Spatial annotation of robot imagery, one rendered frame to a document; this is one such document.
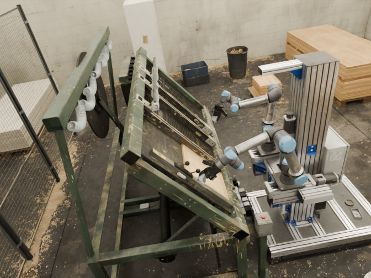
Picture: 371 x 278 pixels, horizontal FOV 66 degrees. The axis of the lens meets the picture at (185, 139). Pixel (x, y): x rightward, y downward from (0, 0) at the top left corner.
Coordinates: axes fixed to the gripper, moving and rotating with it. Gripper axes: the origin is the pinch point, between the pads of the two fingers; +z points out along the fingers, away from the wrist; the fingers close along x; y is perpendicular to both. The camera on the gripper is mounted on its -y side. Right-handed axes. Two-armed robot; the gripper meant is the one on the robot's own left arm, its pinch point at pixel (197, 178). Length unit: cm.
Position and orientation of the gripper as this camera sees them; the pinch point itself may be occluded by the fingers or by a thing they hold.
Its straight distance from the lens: 220.7
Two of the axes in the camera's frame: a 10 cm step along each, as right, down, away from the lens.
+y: 3.4, 7.2, -6.0
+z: -6.9, 6.3, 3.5
